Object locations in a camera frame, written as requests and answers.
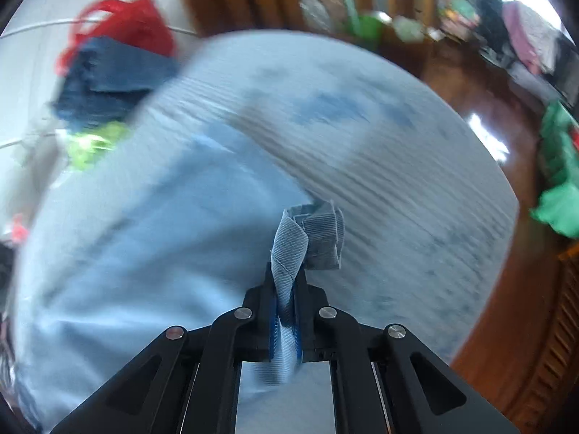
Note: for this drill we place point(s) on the green cloth at right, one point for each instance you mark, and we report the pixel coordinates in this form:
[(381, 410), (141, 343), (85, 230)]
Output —
[(558, 172)]

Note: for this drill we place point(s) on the green plastic basin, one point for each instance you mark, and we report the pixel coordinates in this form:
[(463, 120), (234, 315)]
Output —
[(367, 27)]

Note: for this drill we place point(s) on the pink cloth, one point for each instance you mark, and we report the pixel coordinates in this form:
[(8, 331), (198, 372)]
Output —
[(529, 36)]

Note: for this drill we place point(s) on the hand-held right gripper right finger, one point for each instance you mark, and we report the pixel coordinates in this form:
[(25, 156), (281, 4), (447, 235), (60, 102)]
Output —
[(297, 325)]

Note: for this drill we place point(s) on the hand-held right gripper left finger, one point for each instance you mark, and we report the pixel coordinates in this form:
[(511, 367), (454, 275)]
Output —
[(272, 325)]

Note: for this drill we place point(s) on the red cloth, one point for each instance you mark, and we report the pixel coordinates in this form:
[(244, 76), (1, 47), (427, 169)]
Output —
[(124, 20)]

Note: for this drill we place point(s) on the light blue denim garment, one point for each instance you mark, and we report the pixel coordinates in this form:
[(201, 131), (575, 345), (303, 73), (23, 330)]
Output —
[(217, 217)]

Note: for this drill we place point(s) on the wooden cabinet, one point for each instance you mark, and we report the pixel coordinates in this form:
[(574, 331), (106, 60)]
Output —
[(549, 343)]

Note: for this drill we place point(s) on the neon green cloth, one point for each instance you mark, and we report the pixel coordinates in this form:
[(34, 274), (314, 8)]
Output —
[(95, 144)]

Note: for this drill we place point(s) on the dark blue denim garment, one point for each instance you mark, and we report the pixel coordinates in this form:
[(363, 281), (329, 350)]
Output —
[(108, 77)]

